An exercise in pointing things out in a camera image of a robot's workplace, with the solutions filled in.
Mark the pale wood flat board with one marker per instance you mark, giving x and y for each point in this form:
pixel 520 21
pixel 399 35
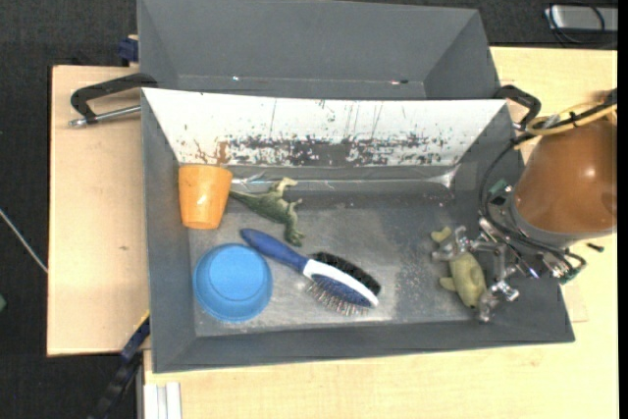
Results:
pixel 95 211

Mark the orange plastic cup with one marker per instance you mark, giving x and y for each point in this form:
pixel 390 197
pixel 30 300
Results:
pixel 202 196

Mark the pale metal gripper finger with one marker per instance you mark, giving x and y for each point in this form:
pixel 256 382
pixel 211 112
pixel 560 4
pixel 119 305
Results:
pixel 495 295
pixel 451 250

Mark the blue and white hairbrush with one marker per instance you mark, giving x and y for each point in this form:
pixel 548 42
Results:
pixel 319 270

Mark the blue plastic bowl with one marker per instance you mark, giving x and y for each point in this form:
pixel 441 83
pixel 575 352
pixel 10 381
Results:
pixel 233 282

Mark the grey metal bin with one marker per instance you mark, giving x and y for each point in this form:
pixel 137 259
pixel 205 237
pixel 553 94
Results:
pixel 314 44

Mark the yellow-green toy animal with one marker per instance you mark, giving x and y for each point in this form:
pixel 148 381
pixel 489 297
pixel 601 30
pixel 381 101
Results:
pixel 466 275

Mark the green toy dinosaur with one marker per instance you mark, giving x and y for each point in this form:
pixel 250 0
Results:
pixel 277 206

